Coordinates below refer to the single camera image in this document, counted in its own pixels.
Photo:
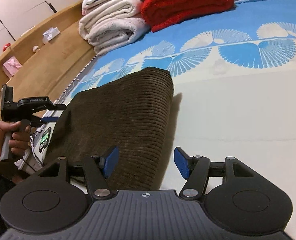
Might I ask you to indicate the pink gift box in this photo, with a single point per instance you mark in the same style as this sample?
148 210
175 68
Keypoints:
11 66

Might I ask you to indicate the white tissue pack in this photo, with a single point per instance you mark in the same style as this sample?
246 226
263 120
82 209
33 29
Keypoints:
50 34

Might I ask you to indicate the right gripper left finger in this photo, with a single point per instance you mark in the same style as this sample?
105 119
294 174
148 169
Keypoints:
55 176

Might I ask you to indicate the small red object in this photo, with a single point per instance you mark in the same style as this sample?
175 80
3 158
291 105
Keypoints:
6 46

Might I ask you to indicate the white folded blanket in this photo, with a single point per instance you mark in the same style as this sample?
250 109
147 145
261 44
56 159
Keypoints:
112 25

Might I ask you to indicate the blue white patterned bedsheet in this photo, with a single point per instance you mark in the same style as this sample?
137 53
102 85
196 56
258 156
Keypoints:
234 75

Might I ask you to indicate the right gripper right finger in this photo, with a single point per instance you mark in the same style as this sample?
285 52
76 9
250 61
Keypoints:
198 169

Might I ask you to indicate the red folded blanket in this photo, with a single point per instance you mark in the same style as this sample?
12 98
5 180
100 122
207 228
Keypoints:
160 14

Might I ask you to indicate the wooden bedside bench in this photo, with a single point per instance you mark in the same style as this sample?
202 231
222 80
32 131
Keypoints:
47 69

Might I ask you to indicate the person's left hand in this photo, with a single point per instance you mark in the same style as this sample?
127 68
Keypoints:
14 139

